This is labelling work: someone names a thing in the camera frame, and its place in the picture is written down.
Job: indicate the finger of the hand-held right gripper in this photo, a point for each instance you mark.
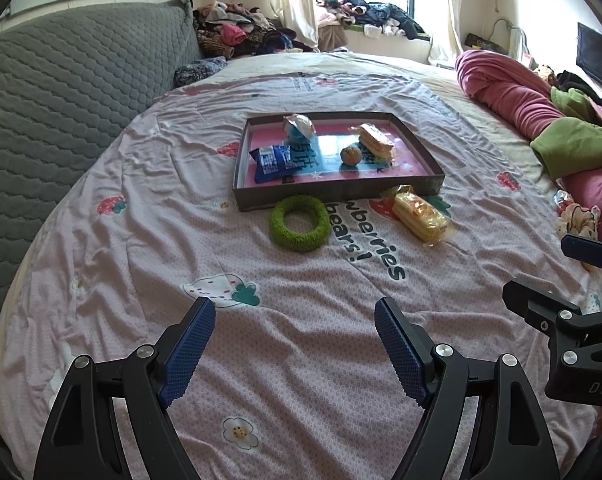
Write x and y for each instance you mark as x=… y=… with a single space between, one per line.
x=581 y=249
x=536 y=305

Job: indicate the blue snack packet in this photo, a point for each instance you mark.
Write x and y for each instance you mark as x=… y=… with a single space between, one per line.
x=273 y=160

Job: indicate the cream curtain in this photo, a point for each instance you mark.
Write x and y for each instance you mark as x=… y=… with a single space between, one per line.
x=446 y=15
x=293 y=0

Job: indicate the pink fleece blanket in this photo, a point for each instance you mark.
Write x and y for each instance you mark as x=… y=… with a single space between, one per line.
x=506 y=90

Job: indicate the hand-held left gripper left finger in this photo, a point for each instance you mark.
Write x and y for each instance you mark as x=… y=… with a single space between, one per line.
x=188 y=355

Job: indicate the pile of mixed clothes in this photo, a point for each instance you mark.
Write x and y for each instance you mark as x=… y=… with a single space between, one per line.
x=231 y=30

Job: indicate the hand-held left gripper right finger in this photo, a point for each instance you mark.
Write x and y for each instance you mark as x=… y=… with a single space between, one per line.
x=401 y=355

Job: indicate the brown cardboard tray pink inside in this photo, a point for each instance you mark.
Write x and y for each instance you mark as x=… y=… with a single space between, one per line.
x=411 y=160

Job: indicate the cartoon printed cloth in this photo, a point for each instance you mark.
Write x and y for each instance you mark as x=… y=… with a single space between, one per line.
x=578 y=215

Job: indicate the pink strawberry printed bed sheet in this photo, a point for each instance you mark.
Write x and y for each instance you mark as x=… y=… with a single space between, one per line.
x=281 y=285

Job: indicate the beige bed cover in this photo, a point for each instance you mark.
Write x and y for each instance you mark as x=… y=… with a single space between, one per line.
x=406 y=67

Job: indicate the green fleece blanket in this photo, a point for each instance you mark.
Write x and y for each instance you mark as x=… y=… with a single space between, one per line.
x=571 y=140

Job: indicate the dark cloth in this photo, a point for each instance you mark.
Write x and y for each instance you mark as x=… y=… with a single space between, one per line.
x=578 y=82

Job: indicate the clothes heap on windowsill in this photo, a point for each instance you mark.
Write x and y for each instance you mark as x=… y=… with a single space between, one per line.
x=376 y=17

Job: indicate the black flat screen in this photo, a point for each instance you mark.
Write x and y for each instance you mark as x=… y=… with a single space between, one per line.
x=596 y=60

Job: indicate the dark floral pillow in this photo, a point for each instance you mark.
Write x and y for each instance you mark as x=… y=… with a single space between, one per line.
x=196 y=71

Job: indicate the grey quilted headboard cover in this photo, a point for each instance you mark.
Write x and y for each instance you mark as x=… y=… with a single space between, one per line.
x=56 y=85

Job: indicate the yellow wrapped cake packet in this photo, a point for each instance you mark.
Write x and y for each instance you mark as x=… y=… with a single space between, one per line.
x=421 y=212

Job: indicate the brown walnut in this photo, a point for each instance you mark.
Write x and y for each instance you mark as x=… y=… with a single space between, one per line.
x=351 y=155

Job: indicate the orange cake packet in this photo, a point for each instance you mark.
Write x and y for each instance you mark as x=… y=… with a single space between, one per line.
x=376 y=142

